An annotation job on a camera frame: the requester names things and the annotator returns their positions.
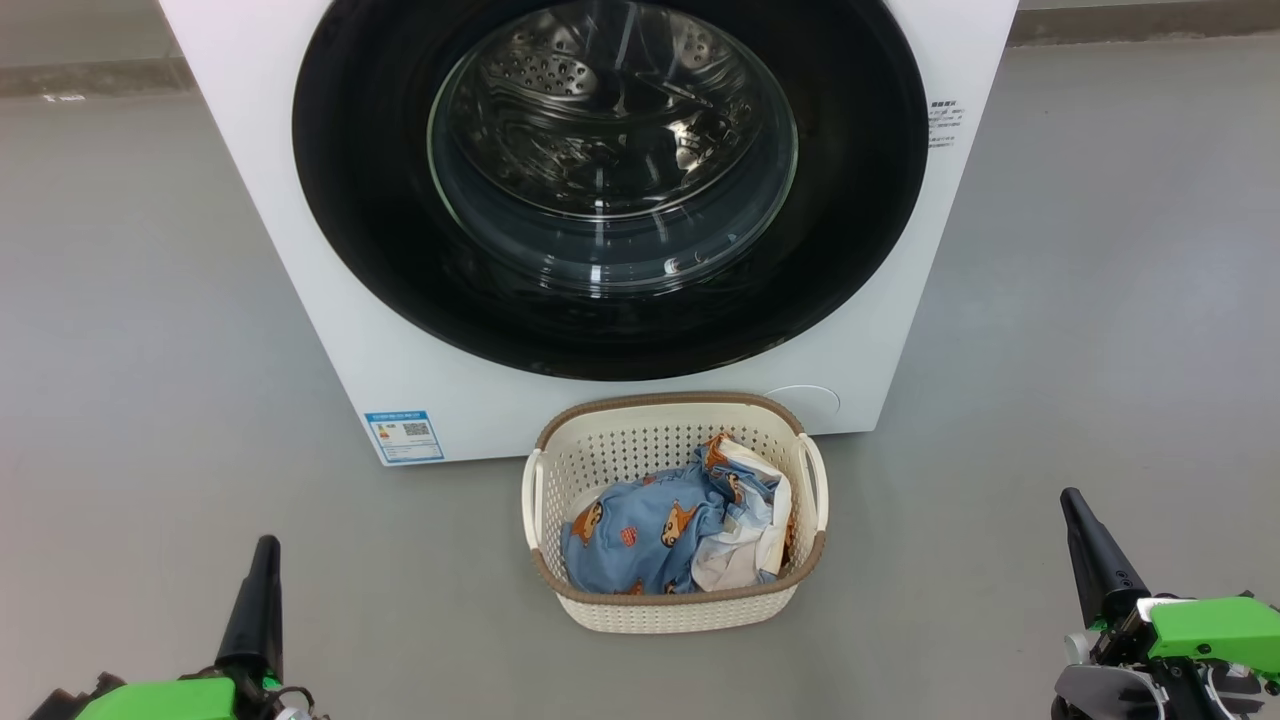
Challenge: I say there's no round white drain filter cover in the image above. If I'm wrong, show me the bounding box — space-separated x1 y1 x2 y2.
765 385 841 436

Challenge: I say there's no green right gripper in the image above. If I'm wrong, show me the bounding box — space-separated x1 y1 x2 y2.
1052 487 1280 720

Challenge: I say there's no perforated steel washer drum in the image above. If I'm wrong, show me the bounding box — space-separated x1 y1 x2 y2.
430 0 798 296

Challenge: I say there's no black round glass washer door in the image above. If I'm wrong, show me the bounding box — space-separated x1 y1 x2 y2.
292 0 929 382

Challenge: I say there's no white front-load washing machine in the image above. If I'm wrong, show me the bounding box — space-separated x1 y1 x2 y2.
158 0 1019 467

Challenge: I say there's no blue energy label sticker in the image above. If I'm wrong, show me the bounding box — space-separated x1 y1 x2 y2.
364 409 445 465

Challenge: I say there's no cream and blue bear-print garment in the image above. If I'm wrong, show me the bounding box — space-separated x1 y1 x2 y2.
690 437 797 592

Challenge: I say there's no cream perforated basket brown rim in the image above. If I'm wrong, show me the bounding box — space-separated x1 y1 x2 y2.
521 392 830 635

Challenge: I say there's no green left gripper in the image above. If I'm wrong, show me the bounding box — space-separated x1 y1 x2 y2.
75 535 326 720

